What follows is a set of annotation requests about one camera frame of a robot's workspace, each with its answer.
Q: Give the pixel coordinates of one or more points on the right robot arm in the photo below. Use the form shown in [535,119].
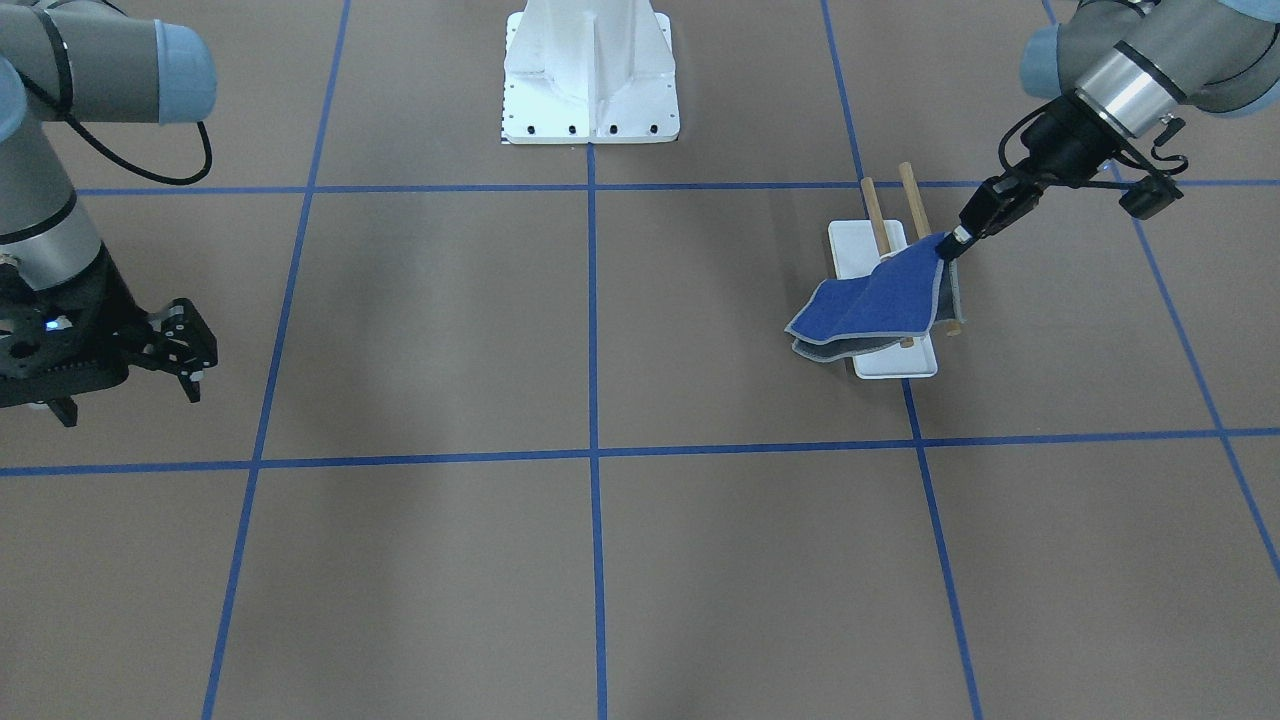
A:
[76,63]

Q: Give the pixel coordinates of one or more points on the white camera pedestal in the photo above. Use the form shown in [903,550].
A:
[589,72]

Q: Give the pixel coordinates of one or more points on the white wooden towel rack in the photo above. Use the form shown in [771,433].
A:
[857,246]

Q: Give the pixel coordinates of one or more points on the blue microfiber towel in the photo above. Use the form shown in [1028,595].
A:
[904,297]

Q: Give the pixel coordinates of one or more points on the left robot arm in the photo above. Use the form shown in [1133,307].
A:
[1113,73]

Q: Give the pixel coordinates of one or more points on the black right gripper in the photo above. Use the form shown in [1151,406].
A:
[112,305]

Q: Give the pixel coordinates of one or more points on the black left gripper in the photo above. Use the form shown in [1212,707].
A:
[1066,139]

